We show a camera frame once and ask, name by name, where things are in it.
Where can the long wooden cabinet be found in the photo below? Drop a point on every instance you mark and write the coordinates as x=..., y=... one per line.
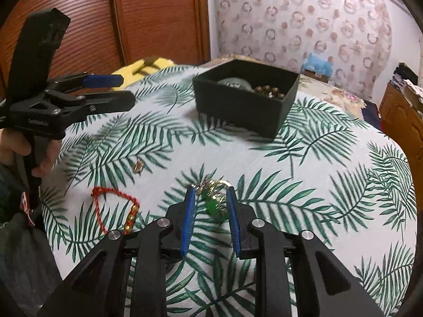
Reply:
x=400, y=119

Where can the dark blue bed sheet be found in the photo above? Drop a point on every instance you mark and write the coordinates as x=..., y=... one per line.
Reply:
x=371, y=114

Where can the person's dark clothing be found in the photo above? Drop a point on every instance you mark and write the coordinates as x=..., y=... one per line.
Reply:
x=19, y=254

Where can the blue plush toy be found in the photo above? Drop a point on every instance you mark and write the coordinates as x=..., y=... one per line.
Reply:
x=317, y=62

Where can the yellow plush toy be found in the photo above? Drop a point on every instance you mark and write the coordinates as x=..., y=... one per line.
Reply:
x=155, y=64

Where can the brown louvered wardrobe door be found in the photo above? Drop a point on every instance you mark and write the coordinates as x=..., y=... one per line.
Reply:
x=89, y=39
x=158, y=16

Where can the pile of folded clothes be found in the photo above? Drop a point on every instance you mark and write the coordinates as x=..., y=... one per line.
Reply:
x=403, y=74

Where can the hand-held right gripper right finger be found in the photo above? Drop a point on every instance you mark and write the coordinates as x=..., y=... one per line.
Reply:
x=234, y=224

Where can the pale jade bangle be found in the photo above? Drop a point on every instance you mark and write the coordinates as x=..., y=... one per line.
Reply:
x=231, y=81

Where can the green leaf print tablecloth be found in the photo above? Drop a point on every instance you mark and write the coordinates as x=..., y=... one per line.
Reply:
x=297, y=171

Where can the circle print curtain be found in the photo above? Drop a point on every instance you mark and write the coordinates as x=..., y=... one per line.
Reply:
x=281, y=23

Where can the small cardboard box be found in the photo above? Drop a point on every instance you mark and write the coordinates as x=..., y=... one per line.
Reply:
x=315, y=77

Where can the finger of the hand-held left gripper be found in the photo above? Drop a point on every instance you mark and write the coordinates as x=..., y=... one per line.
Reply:
x=112, y=102
x=99, y=80

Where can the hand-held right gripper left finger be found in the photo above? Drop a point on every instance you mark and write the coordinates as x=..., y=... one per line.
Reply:
x=186, y=224

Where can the flat box with patterned cloth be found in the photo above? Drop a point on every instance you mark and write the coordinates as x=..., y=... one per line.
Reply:
x=414, y=95

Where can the person's left hand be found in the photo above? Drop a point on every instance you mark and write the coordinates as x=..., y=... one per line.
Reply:
x=13, y=148

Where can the black square box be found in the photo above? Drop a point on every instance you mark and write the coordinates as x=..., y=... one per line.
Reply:
x=238, y=115

